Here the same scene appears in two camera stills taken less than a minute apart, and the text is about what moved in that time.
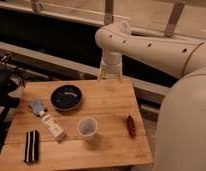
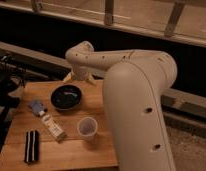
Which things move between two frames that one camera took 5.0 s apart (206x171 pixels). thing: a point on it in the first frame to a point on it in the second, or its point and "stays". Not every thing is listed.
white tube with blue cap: (40, 109) stays
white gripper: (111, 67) to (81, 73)
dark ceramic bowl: (66, 97) stays
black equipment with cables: (5, 88) stays
